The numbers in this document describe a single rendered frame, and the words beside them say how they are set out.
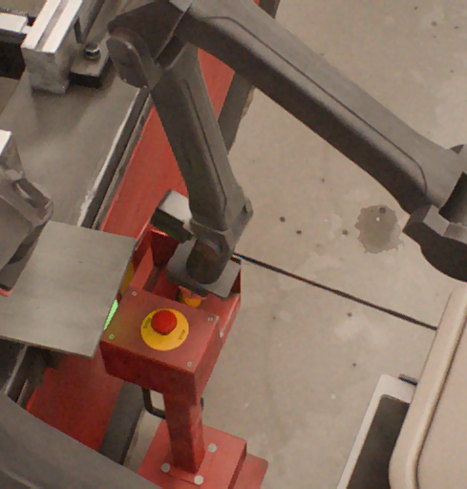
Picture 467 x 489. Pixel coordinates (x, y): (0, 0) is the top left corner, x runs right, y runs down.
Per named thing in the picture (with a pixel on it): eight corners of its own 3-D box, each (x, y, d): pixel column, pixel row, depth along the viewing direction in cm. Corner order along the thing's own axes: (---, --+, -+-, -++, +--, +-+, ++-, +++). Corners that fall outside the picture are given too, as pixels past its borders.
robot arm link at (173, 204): (220, 252, 115) (251, 203, 118) (147, 207, 115) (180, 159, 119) (207, 280, 126) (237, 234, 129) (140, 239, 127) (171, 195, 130)
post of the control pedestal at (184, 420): (196, 474, 186) (183, 358, 142) (173, 465, 187) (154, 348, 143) (205, 452, 189) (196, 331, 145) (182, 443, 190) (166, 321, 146)
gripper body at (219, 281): (180, 243, 135) (189, 219, 129) (238, 270, 136) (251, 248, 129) (163, 275, 132) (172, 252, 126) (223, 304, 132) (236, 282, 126)
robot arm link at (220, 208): (140, 46, 82) (199, -29, 86) (94, 31, 84) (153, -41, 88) (226, 271, 118) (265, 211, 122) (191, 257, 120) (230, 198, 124)
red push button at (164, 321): (172, 346, 130) (170, 334, 127) (147, 337, 131) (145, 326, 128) (181, 324, 132) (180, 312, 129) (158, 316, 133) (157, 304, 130)
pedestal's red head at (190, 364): (197, 407, 137) (192, 354, 122) (105, 374, 140) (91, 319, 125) (241, 306, 147) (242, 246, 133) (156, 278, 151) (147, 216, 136)
